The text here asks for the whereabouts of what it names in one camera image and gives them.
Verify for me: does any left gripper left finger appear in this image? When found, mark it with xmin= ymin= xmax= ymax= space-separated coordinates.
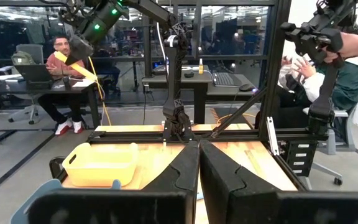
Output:
xmin=28 ymin=141 xmax=200 ymax=224

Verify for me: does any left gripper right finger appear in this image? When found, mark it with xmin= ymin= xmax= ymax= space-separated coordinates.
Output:
xmin=200 ymin=139 xmax=358 ymax=224

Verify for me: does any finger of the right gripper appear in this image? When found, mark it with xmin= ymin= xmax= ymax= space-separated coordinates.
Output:
xmin=64 ymin=34 xmax=95 ymax=66

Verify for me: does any yellow plastic bin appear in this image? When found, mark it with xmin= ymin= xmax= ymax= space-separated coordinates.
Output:
xmin=62 ymin=142 xmax=140 ymax=188

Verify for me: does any grey office chair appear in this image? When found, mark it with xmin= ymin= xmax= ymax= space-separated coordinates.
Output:
xmin=0 ymin=43 xmax=45 ymax=125
xmin=302 ymin=106 xmax=358 ymax=187

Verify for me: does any dark laptop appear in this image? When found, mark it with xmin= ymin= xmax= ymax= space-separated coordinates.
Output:
xmin=13 ymin=63 xmax=55 ymax=91

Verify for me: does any green backpack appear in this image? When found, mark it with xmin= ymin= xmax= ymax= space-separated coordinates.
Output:
xmin=11 ymin=50 xmax=37 ymax=66

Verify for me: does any black labelled drawer unit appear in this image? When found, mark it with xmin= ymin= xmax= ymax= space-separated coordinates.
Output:
xmin=285 ymin=139 xmax=318 ymax=177

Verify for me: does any black desk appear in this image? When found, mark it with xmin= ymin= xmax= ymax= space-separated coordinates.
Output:
xmin=0 ymin=73 xmax=103 ymax=153
xmin=141 ymin=64 xmax=258 ymax=125

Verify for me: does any teal plastic bin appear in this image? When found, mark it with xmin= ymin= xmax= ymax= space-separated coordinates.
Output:
xmin=10 ymin=178 xmax=122 ymax=224

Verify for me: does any black computer mouse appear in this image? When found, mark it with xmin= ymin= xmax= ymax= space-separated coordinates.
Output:
xmin=238 ymin=83 xmax=255 ymax=93

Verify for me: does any black keyboard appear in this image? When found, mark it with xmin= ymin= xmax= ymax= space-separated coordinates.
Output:
xmin=212 ymin=72 xmax=237 ymax=88

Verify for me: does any person's hand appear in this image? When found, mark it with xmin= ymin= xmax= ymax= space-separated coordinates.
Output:
xmin=323 ymin=46 xmax=346 ymax=65

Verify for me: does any yellow cable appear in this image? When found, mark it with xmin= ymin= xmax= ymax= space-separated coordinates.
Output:
xmin=87 ymin=55 xmax=113 ymax=127

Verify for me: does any silver metal bracket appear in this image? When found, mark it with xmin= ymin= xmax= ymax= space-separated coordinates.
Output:
xmin=265 ymin=116 xmax=280 ymax=157

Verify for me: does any black aluminium table frame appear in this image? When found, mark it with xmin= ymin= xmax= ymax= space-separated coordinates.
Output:
xmin=48 ymin=0 xmax=331 ymax=224

